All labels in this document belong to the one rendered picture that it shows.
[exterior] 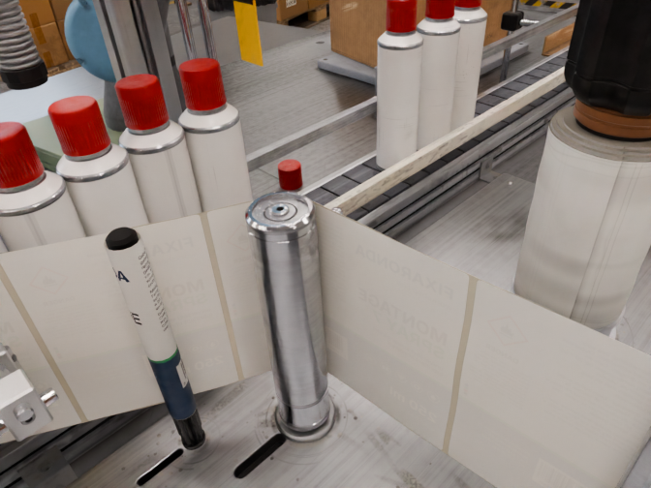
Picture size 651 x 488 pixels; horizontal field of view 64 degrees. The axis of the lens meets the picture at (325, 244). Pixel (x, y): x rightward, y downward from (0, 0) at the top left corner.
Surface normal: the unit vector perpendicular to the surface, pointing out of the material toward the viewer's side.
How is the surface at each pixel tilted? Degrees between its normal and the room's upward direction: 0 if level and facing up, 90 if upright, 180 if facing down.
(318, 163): 0
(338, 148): 0
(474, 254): 0
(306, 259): 90
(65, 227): 90
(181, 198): 90
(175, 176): 90
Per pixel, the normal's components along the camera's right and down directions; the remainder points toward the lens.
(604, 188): -0.47, 0.57
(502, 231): -0.05, -0.79
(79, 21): 0.18, 0.62
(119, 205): 0.74, 0.38
